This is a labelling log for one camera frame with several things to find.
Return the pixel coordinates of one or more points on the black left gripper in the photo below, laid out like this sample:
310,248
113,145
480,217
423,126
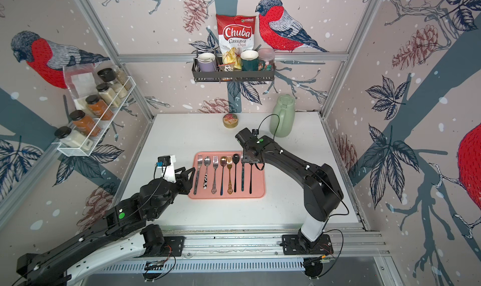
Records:
183,180

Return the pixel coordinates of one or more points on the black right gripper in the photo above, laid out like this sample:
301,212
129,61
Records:
244,159

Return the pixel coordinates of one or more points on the patterned handle steel fork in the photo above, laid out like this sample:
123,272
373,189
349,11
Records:
200,161

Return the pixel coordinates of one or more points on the white handled steel spoon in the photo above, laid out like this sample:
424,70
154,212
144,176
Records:
207,162

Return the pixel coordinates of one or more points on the black spoon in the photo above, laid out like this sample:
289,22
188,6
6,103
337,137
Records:
236,159

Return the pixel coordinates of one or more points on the ornate silver fork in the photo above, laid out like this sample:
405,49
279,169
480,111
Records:
215,166

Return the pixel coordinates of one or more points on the gold fork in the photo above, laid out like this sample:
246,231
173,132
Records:
229,166

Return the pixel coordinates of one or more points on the pink plastic tray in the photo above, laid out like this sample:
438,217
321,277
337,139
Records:
259,185

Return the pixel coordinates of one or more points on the gold spoon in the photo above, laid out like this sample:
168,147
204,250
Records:
223,163

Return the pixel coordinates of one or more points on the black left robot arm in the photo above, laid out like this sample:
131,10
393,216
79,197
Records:
125,231

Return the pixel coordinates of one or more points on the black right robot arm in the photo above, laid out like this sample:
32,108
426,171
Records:
322,193

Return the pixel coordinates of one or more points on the round gold tin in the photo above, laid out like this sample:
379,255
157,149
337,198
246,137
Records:
230,120

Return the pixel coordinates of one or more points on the green thermos jug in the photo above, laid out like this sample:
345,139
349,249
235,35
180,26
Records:
283,116

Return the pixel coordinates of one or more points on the dark green mug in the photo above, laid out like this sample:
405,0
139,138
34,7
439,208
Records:
250,60

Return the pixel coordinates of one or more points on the pink lidded clear container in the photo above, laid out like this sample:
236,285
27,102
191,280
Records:
266,59

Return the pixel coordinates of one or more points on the purple mug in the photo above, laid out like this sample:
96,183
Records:
207,62

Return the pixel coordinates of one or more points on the orange spice jar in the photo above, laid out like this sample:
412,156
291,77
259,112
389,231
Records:
99,107
85,123

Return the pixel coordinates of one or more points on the beige spice jar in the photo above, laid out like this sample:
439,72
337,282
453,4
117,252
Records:
109,95

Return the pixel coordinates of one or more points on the red Chuba chips bag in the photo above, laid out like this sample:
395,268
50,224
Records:
236,34

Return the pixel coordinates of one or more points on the orange spice jar front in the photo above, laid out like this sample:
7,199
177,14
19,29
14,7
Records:
85,123

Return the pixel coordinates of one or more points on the brown spice jar back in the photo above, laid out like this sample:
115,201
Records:
122,77

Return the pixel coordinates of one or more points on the white powder spice jar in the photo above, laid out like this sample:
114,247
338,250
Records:
73,138

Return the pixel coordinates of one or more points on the black pepper grinder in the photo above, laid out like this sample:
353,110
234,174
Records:
108,76

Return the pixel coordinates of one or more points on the clear plastic bag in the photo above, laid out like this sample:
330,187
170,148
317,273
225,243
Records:
81,83

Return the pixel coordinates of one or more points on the black wall shelf basket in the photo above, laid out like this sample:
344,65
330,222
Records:
227,76

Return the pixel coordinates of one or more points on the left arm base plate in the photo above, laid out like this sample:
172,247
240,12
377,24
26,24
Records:
164,247

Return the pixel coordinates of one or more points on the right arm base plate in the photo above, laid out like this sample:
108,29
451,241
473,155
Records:
300,245

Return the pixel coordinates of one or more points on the white wire spice rack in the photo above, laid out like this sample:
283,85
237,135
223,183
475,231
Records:
103,125

